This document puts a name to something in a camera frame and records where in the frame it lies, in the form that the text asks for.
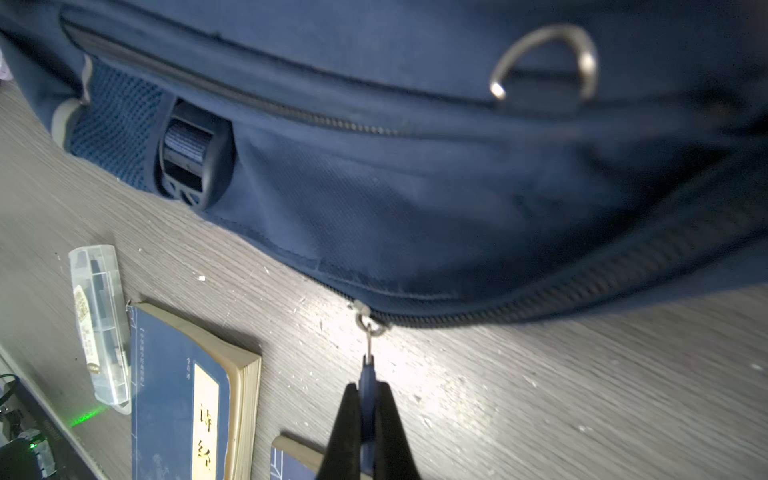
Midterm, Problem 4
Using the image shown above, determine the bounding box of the navy blue student backpack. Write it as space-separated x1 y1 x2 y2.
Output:
1 1 767 328

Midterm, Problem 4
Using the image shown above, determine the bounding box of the blue book yellow label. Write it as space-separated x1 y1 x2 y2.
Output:
128 303 262 479

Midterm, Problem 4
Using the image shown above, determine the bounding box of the purple book yellow label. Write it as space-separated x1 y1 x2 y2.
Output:
270 436 323 480

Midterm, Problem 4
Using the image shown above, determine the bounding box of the clear plastic pen box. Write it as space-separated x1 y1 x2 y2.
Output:
68 245 132 415

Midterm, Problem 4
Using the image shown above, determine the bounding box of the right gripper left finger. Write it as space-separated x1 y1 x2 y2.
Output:
315 383 362 480

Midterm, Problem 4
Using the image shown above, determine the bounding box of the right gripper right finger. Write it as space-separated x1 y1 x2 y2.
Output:
373 382 421 480

